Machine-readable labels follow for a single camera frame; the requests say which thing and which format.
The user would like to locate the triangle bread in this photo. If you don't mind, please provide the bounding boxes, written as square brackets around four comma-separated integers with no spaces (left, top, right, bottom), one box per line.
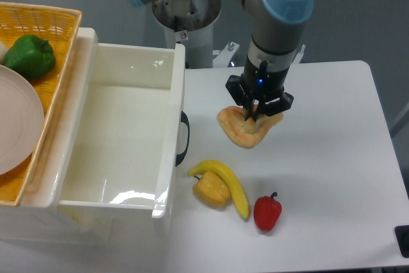
[217,106,284,149]

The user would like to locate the black drawer handle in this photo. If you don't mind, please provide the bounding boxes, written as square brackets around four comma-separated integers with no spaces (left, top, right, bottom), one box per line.
[175,111,190,166]

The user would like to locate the white drawer cabinet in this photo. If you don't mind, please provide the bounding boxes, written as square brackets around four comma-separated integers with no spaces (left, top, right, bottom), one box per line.
[1,28,171,244]

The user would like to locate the yellow banana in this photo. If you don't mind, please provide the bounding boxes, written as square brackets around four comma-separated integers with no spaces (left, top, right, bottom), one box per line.
[187,160,250,220]

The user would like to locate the white upper drawer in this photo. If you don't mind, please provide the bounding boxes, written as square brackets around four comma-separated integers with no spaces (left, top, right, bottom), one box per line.
[58,42,187,219]

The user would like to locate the yellow wicker basket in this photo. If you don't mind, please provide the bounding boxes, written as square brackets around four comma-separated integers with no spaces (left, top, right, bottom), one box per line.
[1,2,82,207]

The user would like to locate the beige plate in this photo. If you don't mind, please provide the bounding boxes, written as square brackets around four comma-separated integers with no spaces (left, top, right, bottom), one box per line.
[1,66,44,175]

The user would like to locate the red bell pepper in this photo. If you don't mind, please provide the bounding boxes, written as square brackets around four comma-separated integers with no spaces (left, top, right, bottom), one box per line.
[253,192,282,232]

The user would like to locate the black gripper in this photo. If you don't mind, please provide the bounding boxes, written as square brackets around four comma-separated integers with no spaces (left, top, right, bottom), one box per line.
[226,59,294,122]

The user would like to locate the white object in basket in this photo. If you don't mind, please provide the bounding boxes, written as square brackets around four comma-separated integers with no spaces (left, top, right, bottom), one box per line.
[0,41,9,64]

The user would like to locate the green bell pepper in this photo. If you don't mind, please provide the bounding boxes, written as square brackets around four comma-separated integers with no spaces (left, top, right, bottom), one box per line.
[3,35,56,80]

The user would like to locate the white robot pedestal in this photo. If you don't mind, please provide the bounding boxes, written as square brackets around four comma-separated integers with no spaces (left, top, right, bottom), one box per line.
[152,0,221,68]

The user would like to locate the white metal bracket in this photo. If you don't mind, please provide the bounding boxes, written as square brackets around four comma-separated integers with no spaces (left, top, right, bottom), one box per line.
[213,42,240,68]

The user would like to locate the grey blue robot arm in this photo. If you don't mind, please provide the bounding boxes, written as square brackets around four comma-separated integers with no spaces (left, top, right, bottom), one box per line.
[128,0,314,119]

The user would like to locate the yellow bell pepper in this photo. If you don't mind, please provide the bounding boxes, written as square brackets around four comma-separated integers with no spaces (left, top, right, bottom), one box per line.
[192,171,231,207]

